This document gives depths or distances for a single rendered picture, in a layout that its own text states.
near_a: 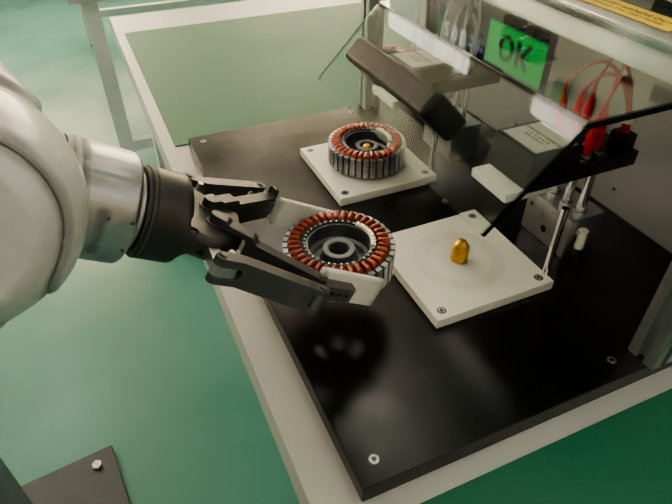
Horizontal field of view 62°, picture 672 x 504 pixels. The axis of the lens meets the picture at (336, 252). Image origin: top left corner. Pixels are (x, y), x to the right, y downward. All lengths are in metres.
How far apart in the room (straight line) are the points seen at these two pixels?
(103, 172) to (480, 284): 0.40
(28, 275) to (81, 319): 1.60
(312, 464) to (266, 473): 0.86
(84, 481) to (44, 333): 0.53
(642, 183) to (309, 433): 0.50
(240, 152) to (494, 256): 0.42
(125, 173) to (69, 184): 0.20
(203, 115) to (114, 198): 0.65
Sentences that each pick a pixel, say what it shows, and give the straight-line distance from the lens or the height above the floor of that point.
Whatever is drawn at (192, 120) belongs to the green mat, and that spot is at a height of 0.75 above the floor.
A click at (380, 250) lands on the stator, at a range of 0.54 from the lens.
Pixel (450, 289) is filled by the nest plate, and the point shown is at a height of 0.78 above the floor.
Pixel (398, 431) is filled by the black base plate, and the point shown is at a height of 0.77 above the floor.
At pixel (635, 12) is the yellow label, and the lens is 0.53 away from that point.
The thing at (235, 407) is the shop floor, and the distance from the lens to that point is 1.49.
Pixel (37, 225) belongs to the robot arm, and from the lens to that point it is 0.22.
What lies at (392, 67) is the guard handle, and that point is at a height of 1.06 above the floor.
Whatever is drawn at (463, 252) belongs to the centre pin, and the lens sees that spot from 0.64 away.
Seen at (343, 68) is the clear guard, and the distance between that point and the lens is 0.48.
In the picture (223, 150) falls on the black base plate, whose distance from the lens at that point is 0.90.
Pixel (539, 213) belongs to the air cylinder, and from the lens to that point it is 0.72.
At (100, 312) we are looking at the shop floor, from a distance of 1.82.
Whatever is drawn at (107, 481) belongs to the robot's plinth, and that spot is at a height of 0.02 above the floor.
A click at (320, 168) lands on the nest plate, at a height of 0.78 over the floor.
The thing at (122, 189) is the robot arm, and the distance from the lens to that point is 0.42.
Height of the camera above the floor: 1.20
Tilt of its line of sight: 39 degrees down
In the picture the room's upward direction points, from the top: straight up
